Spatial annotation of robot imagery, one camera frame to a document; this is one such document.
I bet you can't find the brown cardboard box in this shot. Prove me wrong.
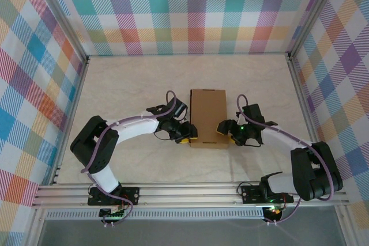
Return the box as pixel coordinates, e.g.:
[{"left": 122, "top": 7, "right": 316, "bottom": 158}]
[{"left": 189, "top": 89, "right": 228, "bottom": 149}]

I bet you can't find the circuit board with orange part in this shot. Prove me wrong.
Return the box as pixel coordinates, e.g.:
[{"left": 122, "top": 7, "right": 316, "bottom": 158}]
[{"left": 263, "top": 205, "right": 285, "bottom": 221}]

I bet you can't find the green-lit circuit board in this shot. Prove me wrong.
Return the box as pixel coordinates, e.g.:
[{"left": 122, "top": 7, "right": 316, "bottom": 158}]
[{"left": 99, "top": 207, "right": 126, "bottom": 219}]

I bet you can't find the long aluminium mounting rail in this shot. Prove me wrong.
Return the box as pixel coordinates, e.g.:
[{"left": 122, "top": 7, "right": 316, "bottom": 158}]
[{"left": 31, "top": 183, "right": 350, "bottom": 209}]

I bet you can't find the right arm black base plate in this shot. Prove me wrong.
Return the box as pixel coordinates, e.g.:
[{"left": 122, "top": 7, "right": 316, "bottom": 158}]
[{"left": 240, "top": 184, "right": 295, "bottom": 205}]

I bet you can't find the aluminium side rail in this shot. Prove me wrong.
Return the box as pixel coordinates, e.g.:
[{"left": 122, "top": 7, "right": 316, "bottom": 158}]
[
  {"left": 287, "top": 52, "right": 331, "bottom": 183},
  {"left": 49, "top": 55, "right": 91, "bottom": 186}
]

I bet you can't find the slotted grey cable duct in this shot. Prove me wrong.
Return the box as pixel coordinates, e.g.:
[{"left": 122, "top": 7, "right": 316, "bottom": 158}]
[{"left": 45, "top": 210, "right": 265, "bottom": 221}]

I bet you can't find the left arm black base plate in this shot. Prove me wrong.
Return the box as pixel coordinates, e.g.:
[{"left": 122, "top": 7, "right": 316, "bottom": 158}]
[{"left": 87, "top": 186, "right": 141, "bottom": 207}]

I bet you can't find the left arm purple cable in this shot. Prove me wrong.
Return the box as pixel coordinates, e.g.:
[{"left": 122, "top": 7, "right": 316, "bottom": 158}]
[{"left": 80, "top": 90, "right": 178, "bottom": 228}]

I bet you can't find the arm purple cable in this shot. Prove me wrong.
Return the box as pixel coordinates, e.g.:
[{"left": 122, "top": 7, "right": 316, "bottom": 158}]
[
  {"left": 80, "top": 90, "right": 178, "bottom": 228},
  {"left": 236, "top": 93, "right": 337, "bottom": 225}
]

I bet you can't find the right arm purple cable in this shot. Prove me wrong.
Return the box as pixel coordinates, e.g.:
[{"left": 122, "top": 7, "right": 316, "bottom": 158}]
[{"left": 236, "top": 93, "right": 337, "bottom": 225}]

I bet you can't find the aluminium frame leg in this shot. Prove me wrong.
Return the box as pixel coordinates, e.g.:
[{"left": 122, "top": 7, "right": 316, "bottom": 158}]
[
  {"left": 24, "top": 207, "right": 48, "bottom": 246},
  {"left": 334, "top": 207, "right": 357, "bottom": 246}
]

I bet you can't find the aluminium corner post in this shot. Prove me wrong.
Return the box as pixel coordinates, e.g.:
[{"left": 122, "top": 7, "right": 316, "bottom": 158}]
[
  {"left": 287, "top": 0, "right": 347, "bottom": 61},
  {"left": 30, "top": 0, "right": 90, "bottom": 62}
]

